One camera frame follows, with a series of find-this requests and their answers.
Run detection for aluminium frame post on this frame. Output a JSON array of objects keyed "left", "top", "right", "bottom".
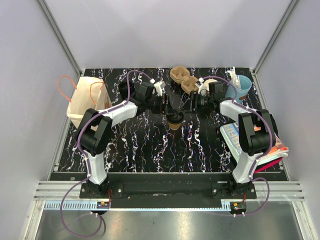
[
  {"left": 36, "top": 0, "right": 82, "bottom": 76},
  {"left": 252, "top": 0, "right": 300, "bottom": 74}
]

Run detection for stack of black lids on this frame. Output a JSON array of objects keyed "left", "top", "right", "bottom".
[{"left": 118, "top": 82, "right": 131, "bottom": 101}]

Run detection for aluminium frame post left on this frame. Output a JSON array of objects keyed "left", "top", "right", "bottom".
[{"left": 36, "top": 0, "right": 82, "bottom": 76}]

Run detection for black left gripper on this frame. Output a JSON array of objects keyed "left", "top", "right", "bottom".
[{"left": 145, "top": 94, "right": 175, "bottom": 115}]

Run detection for paper bag orange handles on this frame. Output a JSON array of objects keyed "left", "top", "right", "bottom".
[{"left": 56, "top": 75, "right": 112, "bottom": 128}]

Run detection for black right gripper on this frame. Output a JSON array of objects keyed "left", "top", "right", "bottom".
[{"left": 178, "top": 91, "right": 213, "bottom": 115}]

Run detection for wrapped stirrers in holder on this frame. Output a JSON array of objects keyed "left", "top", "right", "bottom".
[{"left": 226, "top": 66, "right": 241, "bottom": 89}]

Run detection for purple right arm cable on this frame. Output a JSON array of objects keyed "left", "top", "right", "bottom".
[{"left": 202, "top": 76, "right": 273, "bottom": 217}]

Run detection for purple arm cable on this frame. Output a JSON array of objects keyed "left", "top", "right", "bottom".
[
  {"left": 60, "top": 69, "right": 153, "bottom": 237},
  {"left": 202, "top": 76, "right": 273, "bottom": 217}
]

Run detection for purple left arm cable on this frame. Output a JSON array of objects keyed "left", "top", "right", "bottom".
[{"left": 60, "top": 69, "right": 153, "bottom": 237}]

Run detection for pulp cup carrier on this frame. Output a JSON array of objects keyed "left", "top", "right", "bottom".
[{"left": 170, "top": 66, "right": 199, "bottom": 95}]

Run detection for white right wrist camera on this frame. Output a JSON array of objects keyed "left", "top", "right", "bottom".
[{"left": 197, "top": 77, "right": 209, "bottom": 96}]

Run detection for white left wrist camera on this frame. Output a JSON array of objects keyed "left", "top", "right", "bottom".
[{"left": 149, "top": 78, "right": 166, "bottom": 97}]

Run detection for aluminium frame post right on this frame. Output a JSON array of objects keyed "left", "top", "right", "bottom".
[{"left": 252, "top": 0, "right": 300, "bottom": 74}]

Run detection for single brown paper cup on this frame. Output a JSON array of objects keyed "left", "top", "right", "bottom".
[{"left": 168, "top": 121, "right": 182, "bottom": 131}]

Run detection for stack of paper cups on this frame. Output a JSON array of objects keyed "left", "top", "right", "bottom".
[{"left": 204, "top": 79, "right": 217, "bottom": 86}]

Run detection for blue cup holder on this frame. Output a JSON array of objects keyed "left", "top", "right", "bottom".
[{"left": 225, "top": 75, "right": 252, "bottom": 104}]

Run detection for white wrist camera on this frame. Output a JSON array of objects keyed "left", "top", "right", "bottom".
[
  {"left": 149, "top": 78, "right": 166, "bottom": 97},
  {"left": 197, "top": 77, "right": 209, "bottom": 96}
]

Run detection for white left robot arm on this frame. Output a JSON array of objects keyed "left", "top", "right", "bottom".
[{"left": 76, "top": 81, "right": 184, "bottom": 198}]

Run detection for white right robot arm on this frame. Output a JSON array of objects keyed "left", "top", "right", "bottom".
[{"left": 182, "top": 81, "right": 276, "bottom": 199}]

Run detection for single black cup lid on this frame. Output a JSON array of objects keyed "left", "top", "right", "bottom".
[{"left": 166, "top": 112, "right": 184, "bottom": 124}]

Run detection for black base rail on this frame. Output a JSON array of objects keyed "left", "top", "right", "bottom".
[{"left": 49, "top": 172, "right": 257, "bottom": 208}]

